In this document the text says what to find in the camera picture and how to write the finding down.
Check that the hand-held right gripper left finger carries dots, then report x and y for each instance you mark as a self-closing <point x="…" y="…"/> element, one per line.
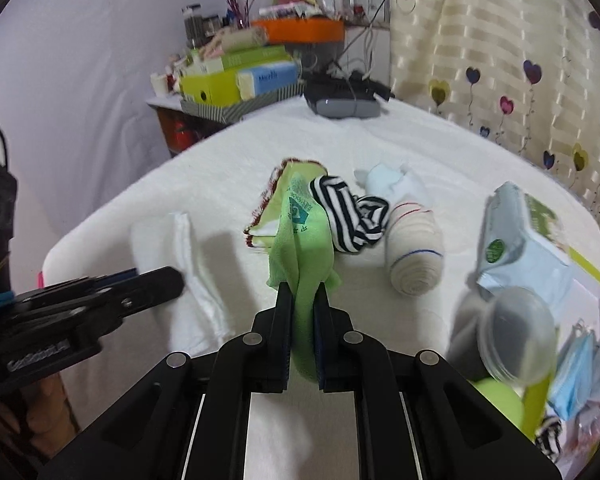
<point x="283" y="330"/>

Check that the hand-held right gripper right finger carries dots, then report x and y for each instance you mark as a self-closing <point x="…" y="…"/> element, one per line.
<point x="322" y="332"/>

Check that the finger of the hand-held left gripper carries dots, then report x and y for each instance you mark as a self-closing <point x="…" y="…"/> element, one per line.
<point x="122" y="275"/>
<point x="165" y="281"/>

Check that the white cloth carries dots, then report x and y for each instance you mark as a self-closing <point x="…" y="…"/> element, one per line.
<point x="190" y="270"/>

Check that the green sock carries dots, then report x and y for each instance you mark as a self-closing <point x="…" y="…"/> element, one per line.
<point x="300" y="240"/>

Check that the beige sock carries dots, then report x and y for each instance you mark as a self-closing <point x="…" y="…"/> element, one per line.
<point x="412" y="255"/>

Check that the light blue sock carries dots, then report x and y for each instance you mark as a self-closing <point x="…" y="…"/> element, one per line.
<point x="395" y="185"/>

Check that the yellow-green shallow cardboard box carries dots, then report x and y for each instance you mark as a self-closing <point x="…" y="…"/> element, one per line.
<point x="535" y="405"/>

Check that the blue face mask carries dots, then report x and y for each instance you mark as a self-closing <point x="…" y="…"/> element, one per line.
<point x="572" y="375"/>

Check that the person's left hand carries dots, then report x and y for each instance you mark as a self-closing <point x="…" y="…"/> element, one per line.
<point x="45" y="410"/>

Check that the cream cloth with red edge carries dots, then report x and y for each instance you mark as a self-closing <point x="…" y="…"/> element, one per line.
<point x="265" y="220"/>

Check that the black white striped sock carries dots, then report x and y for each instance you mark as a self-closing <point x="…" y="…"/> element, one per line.
<point x="345" y="220"/>
<point x="550" y="437"/>

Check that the reddish wooden side table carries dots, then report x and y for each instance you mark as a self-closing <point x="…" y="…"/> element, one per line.
<point x="180" y="130"/>

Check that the striped storage box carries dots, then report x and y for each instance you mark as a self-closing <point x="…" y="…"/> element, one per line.
<point x="215" y="112"/>

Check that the green cream jar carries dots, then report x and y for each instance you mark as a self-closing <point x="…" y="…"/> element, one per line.
<point x="500" y="400"/>

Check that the small white cup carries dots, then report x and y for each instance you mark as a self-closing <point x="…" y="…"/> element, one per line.
<point x="158" y="84"/>

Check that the dark jar with clear lid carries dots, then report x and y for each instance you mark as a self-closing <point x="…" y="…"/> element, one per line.
<point x="517" y="335"/>

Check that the yellow-green carton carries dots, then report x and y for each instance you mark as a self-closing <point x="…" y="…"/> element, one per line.
<point x="210" y="87"/>

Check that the light blue wet wipes pack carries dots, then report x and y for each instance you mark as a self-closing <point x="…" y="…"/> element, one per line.
<point x="520" y="270"/>

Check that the blue tissue pack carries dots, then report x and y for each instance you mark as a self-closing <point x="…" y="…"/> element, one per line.
<point x="267" y="77"/>

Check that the grey and black device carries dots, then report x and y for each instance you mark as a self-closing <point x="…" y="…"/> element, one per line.
<point x="345" y="105"/>

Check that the green flat box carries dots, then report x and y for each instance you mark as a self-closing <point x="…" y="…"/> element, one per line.
<point x="245" y="57"/>

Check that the beige rolled cloth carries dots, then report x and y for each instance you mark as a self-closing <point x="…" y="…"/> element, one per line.
<point x="235" y="40"/>

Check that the dark glass jar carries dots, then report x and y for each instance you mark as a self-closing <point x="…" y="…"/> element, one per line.
<point x="192" y="25"/>

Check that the small glass jar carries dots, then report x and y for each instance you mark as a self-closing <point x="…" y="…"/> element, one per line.
<point x="211" y="25"/>

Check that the orange tray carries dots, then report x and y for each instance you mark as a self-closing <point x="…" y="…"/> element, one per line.
<point x="300" y="32"/>

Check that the cream curtain with hearts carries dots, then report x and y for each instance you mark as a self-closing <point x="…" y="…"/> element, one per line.
<point x="480" y="25"/>

